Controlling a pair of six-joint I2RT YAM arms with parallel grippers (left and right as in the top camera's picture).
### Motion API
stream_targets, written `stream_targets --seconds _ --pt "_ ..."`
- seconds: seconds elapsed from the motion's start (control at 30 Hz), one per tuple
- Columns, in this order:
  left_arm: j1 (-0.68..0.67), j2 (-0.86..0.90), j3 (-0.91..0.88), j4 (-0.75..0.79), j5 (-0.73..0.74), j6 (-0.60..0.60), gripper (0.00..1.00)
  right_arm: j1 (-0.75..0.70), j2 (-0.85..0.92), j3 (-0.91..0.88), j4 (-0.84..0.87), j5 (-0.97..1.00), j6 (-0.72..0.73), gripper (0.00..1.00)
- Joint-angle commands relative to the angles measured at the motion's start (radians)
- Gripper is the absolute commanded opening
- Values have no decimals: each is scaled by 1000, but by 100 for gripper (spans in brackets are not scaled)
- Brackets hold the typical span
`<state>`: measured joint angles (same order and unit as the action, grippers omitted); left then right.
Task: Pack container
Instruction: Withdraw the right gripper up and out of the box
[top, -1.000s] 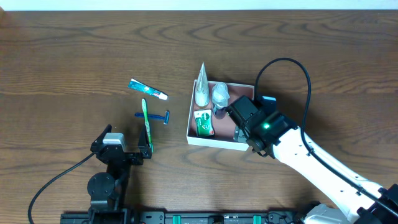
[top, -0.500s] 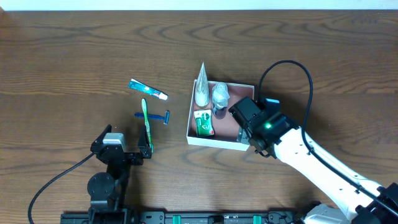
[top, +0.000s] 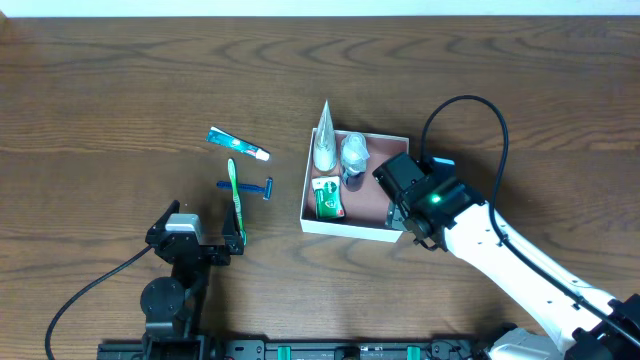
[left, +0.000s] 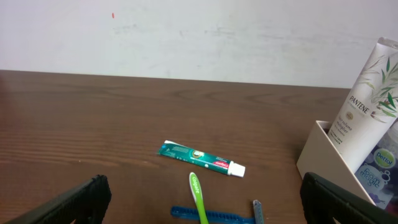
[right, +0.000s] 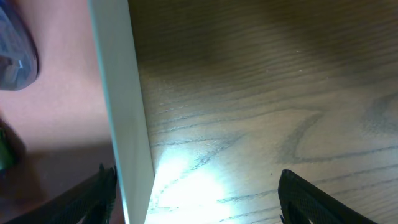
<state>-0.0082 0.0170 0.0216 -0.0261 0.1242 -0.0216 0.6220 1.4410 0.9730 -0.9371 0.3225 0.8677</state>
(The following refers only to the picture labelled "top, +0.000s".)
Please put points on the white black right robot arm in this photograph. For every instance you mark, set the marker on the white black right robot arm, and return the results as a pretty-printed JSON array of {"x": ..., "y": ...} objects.
[{"x": 580, "y": 321}]

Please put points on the clear bottle blue liquid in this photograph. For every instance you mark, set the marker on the clear bottle blue liquid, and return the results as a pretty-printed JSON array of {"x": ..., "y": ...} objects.
[{"x": 354, "y": 156}]

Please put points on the blue disposable razor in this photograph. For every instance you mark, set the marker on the blue disposable razor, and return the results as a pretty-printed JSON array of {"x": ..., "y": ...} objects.
[{"x": 265, "y": 191}]

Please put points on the pink cardboard box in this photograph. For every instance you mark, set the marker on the pink cardboard box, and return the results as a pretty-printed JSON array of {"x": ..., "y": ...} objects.
[{"x": 366, "y": 209}]

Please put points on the white cream tube gold cap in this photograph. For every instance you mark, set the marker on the white cream tube gold cap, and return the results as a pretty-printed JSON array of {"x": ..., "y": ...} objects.
[{"x": 324, "y": 147}]

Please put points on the green white soap packet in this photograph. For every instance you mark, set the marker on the green white soap packet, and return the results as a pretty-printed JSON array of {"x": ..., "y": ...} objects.
[{"x": 328, "y": 205}]

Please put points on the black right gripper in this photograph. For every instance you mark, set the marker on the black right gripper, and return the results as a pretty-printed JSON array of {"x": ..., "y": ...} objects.
[{"x": 396, "y": 218}]

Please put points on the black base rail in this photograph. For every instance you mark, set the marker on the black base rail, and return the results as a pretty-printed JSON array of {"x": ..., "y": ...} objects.
[{"x": 300, "y": 350}]

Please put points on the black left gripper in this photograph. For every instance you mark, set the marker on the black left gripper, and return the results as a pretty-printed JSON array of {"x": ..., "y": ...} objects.
[{"x": 206, "y": 250}]

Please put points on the green Colgate toothbrush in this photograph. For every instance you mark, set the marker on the green Colgate toothbrush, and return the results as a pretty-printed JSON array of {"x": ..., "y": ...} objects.
[{"x": 236, "y": 198}]

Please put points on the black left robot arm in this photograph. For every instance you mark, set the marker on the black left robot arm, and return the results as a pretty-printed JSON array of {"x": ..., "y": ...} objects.
[{"x": 173, "y": 304}]

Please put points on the green Colgate toothpaste tube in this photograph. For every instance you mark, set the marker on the green Colgate toothpaste tube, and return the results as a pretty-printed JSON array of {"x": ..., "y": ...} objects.
[{"x": 223, "y": 138}]

